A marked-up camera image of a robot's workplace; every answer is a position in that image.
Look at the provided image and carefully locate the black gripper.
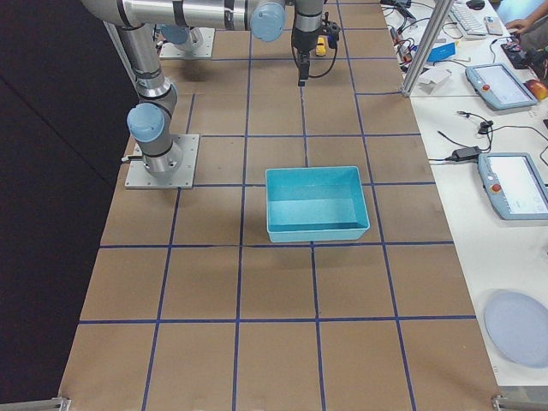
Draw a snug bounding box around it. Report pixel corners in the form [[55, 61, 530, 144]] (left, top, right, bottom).
[[291, 27, 319, 86]]

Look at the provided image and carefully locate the yellow beetle toy car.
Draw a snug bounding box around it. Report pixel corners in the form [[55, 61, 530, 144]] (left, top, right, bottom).
[[314, 37, 327, 57]]

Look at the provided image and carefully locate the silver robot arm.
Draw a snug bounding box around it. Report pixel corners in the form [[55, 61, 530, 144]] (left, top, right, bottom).
[[145, 0, 327, 86], [83, 1, 287, 177]]

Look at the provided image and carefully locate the white folded paper box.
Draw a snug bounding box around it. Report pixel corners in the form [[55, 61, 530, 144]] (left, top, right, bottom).
[[417, 68, 452, 94]]

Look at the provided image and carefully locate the blue cardboard box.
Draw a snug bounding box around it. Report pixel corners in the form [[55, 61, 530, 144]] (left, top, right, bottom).
[[426, 42, 456, 63]]

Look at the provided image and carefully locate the light blue plastic bin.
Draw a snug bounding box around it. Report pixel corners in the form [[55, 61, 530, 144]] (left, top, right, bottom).
[[265, 165, 371, 243]]

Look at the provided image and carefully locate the white keyboard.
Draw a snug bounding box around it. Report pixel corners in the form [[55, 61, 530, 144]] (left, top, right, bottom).
[[449, 3, 488, 39]]

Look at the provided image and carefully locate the black power adapter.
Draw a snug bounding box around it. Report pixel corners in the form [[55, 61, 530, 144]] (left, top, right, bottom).
[[450, 146, 482, 163]]

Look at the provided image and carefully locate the far teach pendant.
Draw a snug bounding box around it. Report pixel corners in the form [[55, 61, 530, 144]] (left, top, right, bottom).
[[464, 63, 538, 110]]

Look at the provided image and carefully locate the teach pendant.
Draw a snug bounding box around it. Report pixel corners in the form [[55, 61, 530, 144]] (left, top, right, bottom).
[[464, 63, 538, 110], [478, 152, 547, 221]]

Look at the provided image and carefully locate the near teach pendant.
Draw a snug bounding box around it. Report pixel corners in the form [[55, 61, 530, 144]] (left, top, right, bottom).
[[478, 152, 547, 221]]

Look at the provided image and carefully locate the blue round plate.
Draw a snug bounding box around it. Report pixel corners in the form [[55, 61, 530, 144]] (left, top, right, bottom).
[[484, 291, 547, 368]]

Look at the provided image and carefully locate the black camera cable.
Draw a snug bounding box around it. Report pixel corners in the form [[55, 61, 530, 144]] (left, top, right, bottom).
[[291, 40, 339, 79]]

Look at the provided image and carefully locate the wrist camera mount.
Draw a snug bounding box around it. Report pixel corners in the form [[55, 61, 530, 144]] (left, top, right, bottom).
[[321, 12, 341, 50]]

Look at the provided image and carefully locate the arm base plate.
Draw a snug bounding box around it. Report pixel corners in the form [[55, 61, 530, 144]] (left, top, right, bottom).
[[122, 134, 200, 189], [159, 25, 215, 60]]

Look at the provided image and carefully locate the aluminium frame post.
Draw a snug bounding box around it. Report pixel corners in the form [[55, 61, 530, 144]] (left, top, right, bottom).
[[401, 0, 453, 97]]

